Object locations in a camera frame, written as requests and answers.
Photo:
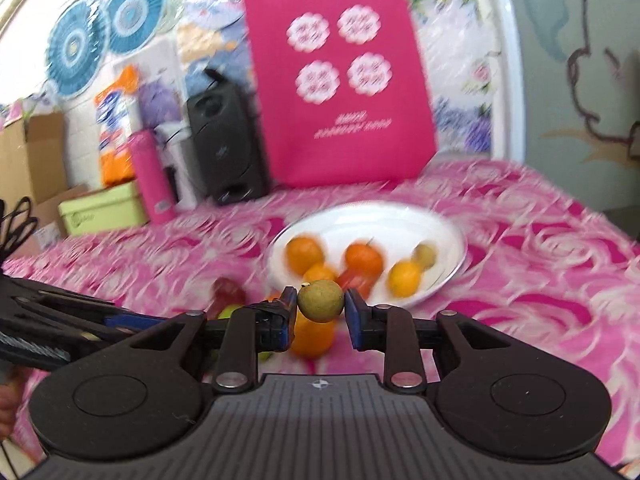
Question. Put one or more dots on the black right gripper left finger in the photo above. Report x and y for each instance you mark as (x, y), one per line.
(146, 392)

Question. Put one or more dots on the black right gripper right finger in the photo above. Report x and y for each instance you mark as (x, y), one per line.
(493, 392)

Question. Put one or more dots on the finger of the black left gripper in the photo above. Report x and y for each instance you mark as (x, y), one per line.
(39, 329)
(34, 302)

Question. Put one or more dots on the olive brown small fruit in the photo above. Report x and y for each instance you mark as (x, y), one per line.
(321, 301)

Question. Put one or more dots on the large orange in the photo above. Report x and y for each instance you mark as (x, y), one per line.
(303, 252)
(312, 339)

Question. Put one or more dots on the green storage box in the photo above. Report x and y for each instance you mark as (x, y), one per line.
(116, 208)

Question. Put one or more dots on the cardboard box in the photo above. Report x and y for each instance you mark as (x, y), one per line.
(32, 165)

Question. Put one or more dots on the dark red apple left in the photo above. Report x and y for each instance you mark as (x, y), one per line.
(225, 293)

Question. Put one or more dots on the pink rose tablecloth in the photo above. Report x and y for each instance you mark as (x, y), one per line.
(540, 266)

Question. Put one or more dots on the pink thermos bottle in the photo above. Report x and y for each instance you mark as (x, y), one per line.
(156, 193)

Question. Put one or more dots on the yellow orange far right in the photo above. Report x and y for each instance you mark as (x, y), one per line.
(404, 278)

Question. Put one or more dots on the small tan longan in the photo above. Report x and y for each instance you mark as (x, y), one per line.
(424, 255)

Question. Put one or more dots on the white round plate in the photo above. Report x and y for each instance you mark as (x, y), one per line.
(395, 229)

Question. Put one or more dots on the orange white snack package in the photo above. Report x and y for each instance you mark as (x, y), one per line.
(118, 118)

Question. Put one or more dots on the small red fruit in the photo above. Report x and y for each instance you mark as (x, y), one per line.
(351, 279)

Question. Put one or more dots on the orange middle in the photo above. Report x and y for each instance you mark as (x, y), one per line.
(365, 259)

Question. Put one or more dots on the tangerine back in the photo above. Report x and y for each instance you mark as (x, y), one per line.
(320, 271)

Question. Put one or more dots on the black loudspeaker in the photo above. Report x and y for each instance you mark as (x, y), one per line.
(226, 142)

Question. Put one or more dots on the blue paper fan left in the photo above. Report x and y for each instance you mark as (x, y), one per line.
(77, 47)

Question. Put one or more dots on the blue paper fan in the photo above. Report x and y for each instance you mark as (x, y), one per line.
(77, 47)
(133, 23)

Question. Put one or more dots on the blue paper fan right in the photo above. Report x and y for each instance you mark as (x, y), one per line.
(133, 23)

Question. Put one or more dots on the pink tote bag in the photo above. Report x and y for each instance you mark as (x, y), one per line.
(341, 90)

